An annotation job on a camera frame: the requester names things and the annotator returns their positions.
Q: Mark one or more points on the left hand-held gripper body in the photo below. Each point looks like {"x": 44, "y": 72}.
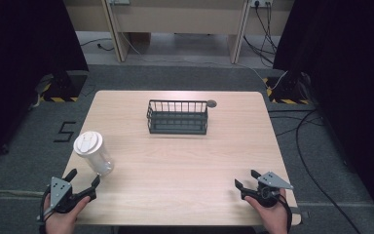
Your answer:
{"x": 58, "y": 192}

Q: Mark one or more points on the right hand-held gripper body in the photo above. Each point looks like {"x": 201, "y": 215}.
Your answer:
{"x": 269, "y": 190}

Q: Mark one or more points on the white cup with lid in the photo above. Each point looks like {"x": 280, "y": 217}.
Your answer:
{"x": 92, "y": 152}

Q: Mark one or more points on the person's right hand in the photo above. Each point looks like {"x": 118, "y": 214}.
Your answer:
{"x": 271, "y": 216}

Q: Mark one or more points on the person's left hand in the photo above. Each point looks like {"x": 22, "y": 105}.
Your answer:
{"x": 63, "y": 221}

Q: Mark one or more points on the black stand base hazard tape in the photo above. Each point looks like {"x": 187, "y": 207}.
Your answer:
{"x": 63, "y": 86}
{"x": 287, "y": 89}

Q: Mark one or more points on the dark curtain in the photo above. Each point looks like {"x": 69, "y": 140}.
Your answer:
{"x": 19, "y": 65}
{"x": 347, "y": 81}

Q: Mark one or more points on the white power strip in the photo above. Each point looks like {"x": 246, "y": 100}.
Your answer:
{"x": 261, "y": 2}
{"x": 119, "y": 1}

